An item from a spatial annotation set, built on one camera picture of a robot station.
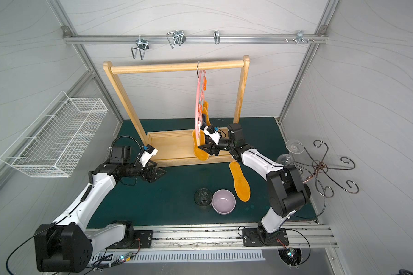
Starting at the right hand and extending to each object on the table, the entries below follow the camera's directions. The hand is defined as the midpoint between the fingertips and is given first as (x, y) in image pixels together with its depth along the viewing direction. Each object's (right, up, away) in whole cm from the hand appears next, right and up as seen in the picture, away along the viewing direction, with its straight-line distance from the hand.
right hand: (201, 140), depth 83 cm
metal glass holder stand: (+46, -10, -22) cm, 52 cm away
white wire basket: (-59, 0, -14) cm, 61 cm away
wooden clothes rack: (-16, -5, +21) cm, 27 cm away
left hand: (-20, -13, -4) cm, 24 cm away
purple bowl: (+11, -31, +1) cm, 33 cm away
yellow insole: (-1, -7, +5) cm, 9 cm away
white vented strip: (+3, -48, -13) cm, 50 cm away
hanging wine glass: (+38, -2, -17) cm, 42 cm away
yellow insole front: (+21, -23, +7) cm, 32 cm away
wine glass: (+37, -8, -10) cm, 39 cm away
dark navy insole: (+1, +7, -7) cm, 10 cm away
